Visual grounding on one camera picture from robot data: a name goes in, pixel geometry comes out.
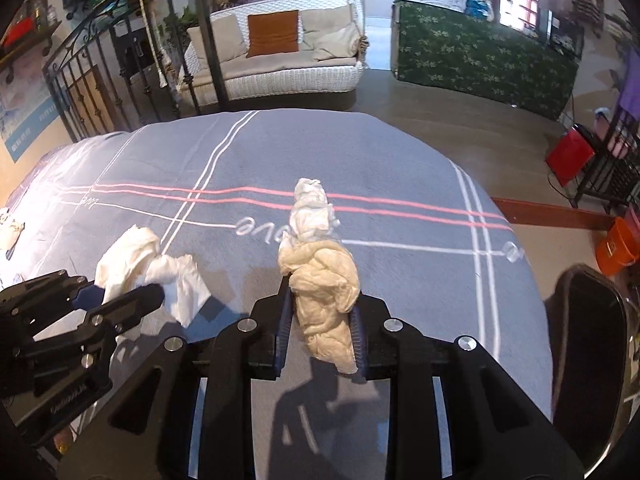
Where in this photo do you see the white wicker swing sofa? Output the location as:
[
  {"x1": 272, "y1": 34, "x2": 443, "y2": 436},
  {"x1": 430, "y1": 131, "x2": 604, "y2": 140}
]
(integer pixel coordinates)
[{"x1": 177, "y1": 0, "x2": 366, "y2": 109}]

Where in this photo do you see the purple cloth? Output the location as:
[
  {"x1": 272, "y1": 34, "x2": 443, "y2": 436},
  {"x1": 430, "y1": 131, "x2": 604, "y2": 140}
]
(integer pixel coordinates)
[{"x1": 619, "y1": 50, "x2": 640, "y2": 126}]

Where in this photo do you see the grey striped tablecloth table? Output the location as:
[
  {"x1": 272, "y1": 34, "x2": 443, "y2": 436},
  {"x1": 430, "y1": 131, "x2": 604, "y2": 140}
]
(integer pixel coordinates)
[{"x1": 0, "y1": 110, "x2": 556, "y2": 480}]

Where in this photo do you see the blue wall sign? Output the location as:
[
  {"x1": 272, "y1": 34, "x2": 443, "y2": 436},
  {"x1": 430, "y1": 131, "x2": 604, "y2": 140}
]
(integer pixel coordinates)
[{"x1": 0, "y1": 62, "x2": 64, "y2": 164}]

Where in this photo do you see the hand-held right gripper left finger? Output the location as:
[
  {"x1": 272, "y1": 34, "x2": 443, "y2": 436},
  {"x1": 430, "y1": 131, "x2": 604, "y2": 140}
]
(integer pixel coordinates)
[{"x1": 57, "y1": 277, "x2": 294, "y2": 480}]

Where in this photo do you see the orange bucket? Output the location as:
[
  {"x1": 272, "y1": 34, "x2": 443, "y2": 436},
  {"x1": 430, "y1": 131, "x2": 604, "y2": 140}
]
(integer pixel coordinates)
[{"x1": 595, "y1": 217, "x2": 640, "y2": 277}]

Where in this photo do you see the black iron stair railing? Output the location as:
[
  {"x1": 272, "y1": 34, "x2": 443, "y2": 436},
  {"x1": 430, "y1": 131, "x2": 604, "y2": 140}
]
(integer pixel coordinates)
[{"x1": 42, "y1": 0, "x2": 227, "y2": 142}]

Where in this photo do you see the green patterned board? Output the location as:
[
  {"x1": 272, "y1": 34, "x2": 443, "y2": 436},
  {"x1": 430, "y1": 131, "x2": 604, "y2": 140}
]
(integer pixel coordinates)
[{"x1": 391, "y1": 0, "x2": 581, "y2": 122}]

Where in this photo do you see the beige cushion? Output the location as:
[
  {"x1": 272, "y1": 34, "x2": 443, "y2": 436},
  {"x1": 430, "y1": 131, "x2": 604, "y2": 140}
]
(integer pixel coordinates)
[
  {"x1": 300, "y1": 7, "x2": 364, "y2": 62},
  {"x1": 186, "y1": 12, "x2": 249, "y2": 64}
]

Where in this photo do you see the brown cushion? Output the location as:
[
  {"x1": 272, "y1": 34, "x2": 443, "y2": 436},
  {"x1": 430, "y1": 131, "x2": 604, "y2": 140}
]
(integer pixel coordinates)
[{"x1": 246, "y1": 10, "x2": 301, "y2": 59}]

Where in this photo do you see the black lined trash bin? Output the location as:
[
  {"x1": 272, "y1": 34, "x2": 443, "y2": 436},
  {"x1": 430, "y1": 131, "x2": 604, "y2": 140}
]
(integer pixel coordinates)
[{"x1": 542, "y1": 262, "x2": 640, "y2": 472}]

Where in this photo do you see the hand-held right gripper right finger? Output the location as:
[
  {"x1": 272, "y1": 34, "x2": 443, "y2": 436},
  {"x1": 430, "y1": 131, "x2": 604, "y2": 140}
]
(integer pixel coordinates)
[{"x1": 347, "y1": 295, "x2": 586, "y2": 480}]

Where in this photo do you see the swing rope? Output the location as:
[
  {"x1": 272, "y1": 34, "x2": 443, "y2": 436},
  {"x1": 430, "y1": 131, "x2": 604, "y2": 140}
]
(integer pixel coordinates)
[
  {"x1": 349, "y1": 0, "x2": 372, "y2": 69},
  {"x1": 136, "y1": 0, "x2": 174, "y2": 89}
]

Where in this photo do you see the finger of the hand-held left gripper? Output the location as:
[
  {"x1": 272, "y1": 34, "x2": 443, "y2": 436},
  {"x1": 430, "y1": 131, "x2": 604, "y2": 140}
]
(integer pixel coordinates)
[
  {"x1": 0, "y1": 270, "x2": 107, "y2": 332},
  {"x1": 19, "y1": 282, "x2": 166, "y2": 362}
]

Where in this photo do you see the beige tissue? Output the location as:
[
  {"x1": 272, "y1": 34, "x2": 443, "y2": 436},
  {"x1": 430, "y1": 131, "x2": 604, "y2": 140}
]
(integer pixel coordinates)
[{"x1": 277, "y1": 177, "x2": 362, "y2": 376}]

